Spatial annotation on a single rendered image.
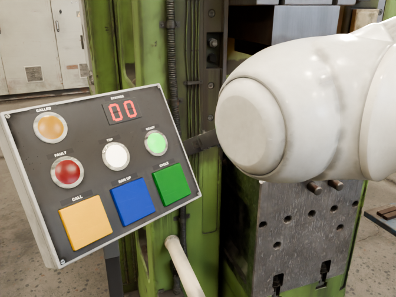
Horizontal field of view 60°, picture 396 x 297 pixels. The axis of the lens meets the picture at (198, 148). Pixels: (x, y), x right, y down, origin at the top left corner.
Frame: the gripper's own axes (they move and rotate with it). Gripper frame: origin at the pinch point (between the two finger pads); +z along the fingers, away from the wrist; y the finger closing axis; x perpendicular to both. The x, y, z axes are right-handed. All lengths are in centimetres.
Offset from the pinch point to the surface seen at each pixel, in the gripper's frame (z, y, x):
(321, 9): -9, 48, 22
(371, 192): 81, 223, -83
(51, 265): 16.7, -26.9, -10.9
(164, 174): 12.5, -1.2, -3.6
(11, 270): 176, -10, -29
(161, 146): 12.9, 1.0, 2.3
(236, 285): 49, 35, -53
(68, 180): 13.0, -20.3, 2.0
